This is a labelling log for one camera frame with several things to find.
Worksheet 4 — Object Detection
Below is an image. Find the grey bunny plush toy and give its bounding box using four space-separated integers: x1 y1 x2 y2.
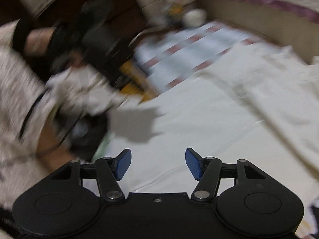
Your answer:
155 0 207 28

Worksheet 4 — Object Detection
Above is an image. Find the speckled white sleeve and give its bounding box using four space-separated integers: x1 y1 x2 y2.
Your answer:
1 19 57 210

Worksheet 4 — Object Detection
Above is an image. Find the beige bed base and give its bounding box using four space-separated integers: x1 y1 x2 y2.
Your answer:
198 0 318 63

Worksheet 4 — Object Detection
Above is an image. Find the dark brown wooden dresser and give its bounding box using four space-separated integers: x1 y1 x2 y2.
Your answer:
36 0 147 89

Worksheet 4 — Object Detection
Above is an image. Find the person's left hand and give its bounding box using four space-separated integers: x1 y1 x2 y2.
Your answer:
24 27 87 68

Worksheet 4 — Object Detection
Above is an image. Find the checkered floor rug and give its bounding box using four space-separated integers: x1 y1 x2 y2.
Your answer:
134 21 264 97

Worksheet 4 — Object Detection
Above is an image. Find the cream fleece zip jacket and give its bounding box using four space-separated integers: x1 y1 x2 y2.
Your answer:
47 42 319 229

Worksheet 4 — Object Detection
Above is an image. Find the black power cable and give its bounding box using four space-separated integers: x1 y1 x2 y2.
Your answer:
34 104 88 157

